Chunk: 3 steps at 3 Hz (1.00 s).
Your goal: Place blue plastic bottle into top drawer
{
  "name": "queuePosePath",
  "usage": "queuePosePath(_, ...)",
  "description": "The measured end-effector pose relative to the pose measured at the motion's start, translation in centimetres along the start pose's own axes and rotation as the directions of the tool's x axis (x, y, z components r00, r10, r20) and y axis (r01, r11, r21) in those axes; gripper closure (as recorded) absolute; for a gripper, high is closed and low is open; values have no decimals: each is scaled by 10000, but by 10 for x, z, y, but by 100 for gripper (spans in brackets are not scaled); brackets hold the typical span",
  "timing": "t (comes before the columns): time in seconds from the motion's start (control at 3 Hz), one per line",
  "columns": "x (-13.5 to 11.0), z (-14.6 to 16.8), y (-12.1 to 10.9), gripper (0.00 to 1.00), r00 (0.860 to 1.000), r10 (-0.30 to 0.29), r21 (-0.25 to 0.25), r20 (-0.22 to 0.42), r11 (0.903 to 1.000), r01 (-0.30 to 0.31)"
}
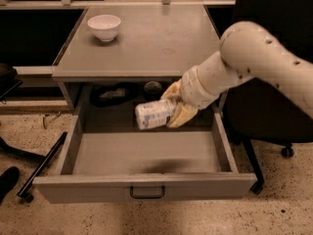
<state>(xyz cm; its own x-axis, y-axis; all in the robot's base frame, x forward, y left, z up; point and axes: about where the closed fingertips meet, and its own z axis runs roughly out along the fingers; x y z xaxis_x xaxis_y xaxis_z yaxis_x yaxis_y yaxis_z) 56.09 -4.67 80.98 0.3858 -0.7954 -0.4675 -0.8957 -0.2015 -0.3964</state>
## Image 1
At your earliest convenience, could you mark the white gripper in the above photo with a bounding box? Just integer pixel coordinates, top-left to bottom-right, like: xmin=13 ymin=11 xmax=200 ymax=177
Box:
xmin=160 ymin=66 xmax=219 ymax=128

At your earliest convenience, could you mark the plastic bottle with white label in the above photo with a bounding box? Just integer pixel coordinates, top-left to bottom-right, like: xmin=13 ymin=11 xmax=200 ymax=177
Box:
xmin=135 ymin=99 xmax=177 ymax=130

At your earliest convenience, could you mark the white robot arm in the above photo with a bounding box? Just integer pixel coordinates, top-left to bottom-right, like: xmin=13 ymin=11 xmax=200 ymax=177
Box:
xmin=162 ymin=22 xmax=313 ymax=128

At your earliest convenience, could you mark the open grey top drawer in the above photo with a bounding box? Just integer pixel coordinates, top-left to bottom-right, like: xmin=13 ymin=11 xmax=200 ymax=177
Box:
xmin=32 ymin=85 xmax=258 ymax=205

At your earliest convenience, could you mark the black tape roll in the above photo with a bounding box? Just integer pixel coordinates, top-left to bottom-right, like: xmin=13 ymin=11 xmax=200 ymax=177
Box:
xmin=144 ymin=81 xmax=162 ymax=101

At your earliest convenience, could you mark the grey metal cabinet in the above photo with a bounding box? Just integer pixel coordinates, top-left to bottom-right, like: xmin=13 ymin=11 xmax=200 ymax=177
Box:
xmin=53 ymin=4 xmax=231 ymax=109

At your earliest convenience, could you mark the black pouch with label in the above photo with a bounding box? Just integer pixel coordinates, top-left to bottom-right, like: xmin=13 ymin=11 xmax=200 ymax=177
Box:
xmin=90 ymin=82 xmax=138 ymax=108

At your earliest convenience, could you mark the black office chair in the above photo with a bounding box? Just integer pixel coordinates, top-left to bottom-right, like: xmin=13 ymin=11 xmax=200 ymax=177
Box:
xmin=223 ymin=0 xmax=313 ymax=194

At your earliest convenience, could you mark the white ceramic bowl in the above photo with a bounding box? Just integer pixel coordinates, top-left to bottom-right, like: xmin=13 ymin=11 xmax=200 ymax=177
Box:
xmin=87 ymin=15 xmax=121 ymax=42

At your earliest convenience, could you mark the black object at left edge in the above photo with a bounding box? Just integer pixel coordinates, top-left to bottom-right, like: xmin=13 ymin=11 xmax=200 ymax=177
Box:
xmin=0 ymin=64 xmax=22 ymax=101

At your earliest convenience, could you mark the black chair base leg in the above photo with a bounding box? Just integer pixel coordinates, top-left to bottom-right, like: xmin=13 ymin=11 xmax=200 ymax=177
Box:
xmin=17 ymin=132 xmax=67 ymax=203

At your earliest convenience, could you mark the black shoe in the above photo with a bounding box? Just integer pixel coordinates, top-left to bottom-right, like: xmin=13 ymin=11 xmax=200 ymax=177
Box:
xmin=0 ymin=166 xmax=20 ymax=204

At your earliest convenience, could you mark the black drawer handle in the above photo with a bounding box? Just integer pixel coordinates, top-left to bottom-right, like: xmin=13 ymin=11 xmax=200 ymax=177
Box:
xmin=129 ymin=186 xmax=165 ymax=200

